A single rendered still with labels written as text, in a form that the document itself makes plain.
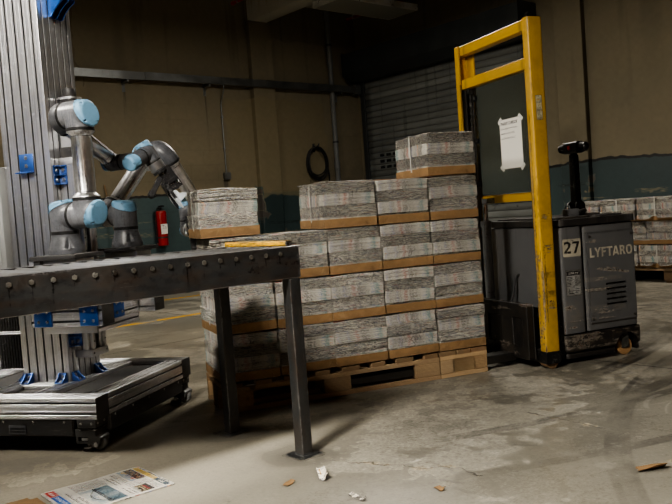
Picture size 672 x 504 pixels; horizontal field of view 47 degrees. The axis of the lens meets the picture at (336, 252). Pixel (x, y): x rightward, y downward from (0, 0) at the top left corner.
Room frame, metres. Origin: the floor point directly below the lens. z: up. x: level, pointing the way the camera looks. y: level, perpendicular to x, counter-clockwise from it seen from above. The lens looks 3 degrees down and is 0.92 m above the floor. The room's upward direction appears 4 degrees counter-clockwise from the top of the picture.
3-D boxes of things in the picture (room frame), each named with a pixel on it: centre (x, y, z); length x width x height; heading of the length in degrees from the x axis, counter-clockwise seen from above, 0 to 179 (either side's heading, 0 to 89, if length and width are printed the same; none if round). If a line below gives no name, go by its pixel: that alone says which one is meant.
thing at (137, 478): (2.67, 0.86, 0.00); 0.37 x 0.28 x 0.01; 130
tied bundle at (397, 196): (4.13, -0.30, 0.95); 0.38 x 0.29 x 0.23; 21
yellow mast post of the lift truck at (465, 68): (4.70, -0.86, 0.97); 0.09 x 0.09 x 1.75; 21
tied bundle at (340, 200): (4.03, -0.02, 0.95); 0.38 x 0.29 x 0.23; 21
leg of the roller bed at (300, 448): (2.91, 0.18, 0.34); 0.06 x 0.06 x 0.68; 40
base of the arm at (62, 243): (3.34, 1.16, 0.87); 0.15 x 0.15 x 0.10
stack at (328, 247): (3.97, 0.11, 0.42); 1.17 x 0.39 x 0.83; 111
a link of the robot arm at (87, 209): (3.28, 1.04, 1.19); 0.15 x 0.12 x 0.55; 65
